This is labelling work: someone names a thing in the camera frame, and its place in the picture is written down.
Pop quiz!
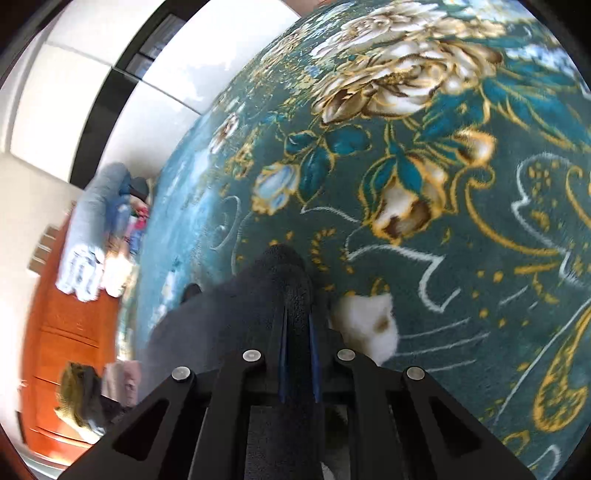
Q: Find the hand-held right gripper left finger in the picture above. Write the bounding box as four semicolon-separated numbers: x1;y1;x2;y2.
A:
59;295;296;480

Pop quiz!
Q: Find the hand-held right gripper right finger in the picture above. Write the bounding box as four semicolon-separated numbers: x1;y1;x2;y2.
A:
295;295;537;480

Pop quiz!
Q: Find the dark grey fleece garment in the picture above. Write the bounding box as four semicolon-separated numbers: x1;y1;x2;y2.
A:
139;244;334;480

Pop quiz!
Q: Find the pink cloth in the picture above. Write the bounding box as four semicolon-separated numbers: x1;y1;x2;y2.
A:
102;360;143;409

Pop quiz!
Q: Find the olive and dark cloth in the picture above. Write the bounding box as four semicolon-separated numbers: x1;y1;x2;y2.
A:
54;362;124;438

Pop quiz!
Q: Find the wooden headboard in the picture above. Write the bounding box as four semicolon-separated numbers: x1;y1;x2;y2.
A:
21;203;139;464

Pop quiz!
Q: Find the floral print folded quilt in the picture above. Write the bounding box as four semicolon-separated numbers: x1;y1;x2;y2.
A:
99;203;149;298

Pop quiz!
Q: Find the teal floral blanket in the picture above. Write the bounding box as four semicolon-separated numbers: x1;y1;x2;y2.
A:
117;0;591;480

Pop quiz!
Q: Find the dark grey folded cloth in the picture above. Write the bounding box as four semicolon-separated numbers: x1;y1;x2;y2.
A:
121;176;149;201

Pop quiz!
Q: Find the glossy white wardrobe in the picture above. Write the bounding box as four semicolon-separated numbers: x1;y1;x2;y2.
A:
0;0;303;195

